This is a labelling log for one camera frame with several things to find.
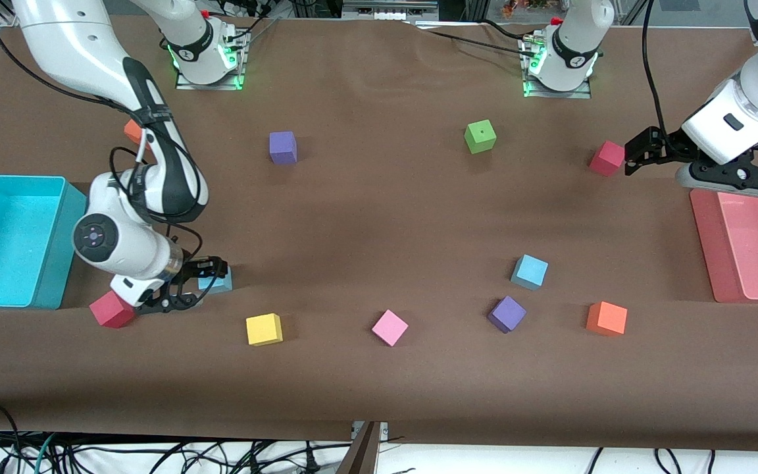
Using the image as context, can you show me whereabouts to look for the light blue foam block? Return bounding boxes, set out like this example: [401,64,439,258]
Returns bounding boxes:
[197,267,233,294]
[511,254,549,291]

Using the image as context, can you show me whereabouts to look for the small metal table clamp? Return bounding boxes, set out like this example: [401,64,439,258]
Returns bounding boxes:
[351,421,390,440]

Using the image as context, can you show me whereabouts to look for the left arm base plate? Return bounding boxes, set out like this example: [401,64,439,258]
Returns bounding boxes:
[522,33,594,99]

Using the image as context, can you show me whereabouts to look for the red foam block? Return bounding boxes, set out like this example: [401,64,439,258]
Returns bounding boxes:
[89,290,138,329]
[589,140,626,177]

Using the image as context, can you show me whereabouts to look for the yellow foam block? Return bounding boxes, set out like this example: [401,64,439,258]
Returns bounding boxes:
[245,313,284,347]

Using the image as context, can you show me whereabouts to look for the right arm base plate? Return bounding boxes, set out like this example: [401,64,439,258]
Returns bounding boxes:
[175,26,248,92]

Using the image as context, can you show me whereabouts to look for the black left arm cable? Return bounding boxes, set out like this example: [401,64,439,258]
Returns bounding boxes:
[641,0,669,137]

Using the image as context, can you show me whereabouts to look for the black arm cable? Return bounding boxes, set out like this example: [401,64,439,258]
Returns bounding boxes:
[641,0,669,137]
[0,0,203,264]

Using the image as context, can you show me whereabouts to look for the green foam block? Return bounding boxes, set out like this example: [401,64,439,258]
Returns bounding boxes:
[465,120,497,155]

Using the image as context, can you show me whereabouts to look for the table cover sheet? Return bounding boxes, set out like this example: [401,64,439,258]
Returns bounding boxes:
[0,12,758,454]

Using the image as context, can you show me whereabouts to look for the pink foam block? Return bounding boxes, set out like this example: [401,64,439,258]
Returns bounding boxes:
[372,309,409,348]

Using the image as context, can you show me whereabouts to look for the cyan plastic bin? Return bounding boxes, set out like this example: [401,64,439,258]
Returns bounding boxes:
[0,174,89,310]

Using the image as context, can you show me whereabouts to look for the teal floor cable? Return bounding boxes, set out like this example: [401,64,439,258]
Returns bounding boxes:
[36,433,59,474]

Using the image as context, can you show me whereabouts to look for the purple foam block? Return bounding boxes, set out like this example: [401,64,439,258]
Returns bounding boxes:
[269,131,298,165]
[488,296,528,334]

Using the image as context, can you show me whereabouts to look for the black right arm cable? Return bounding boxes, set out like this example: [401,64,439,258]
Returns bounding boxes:
[0,0,203,264]

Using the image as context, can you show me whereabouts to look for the black cable on table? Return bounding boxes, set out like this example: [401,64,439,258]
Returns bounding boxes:
[412,22,541,50]

